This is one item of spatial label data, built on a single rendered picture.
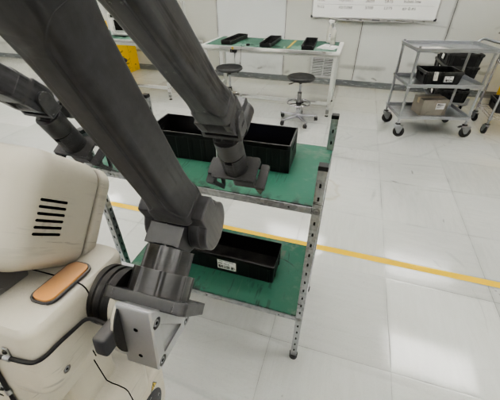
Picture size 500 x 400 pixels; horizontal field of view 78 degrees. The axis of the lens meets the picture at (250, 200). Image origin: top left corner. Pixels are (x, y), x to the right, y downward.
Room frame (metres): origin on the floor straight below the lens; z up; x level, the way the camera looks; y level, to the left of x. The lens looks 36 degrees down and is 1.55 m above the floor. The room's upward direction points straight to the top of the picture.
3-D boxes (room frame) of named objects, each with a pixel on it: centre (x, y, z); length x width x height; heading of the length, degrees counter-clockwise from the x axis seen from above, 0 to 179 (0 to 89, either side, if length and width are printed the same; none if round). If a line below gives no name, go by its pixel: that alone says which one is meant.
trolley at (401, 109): (3.61, -2.14, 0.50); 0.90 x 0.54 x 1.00; 87
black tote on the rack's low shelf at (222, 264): (1.12, 0.14, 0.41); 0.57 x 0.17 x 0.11; 73
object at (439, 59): (4.45, -2.79, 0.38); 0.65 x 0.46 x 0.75; 166
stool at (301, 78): (3.86, -0.63, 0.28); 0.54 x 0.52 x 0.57; 6
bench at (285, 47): (4.59, -0.32, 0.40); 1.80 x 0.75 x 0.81; 73
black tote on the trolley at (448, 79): (3.62, -2.11, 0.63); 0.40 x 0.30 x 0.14; 87
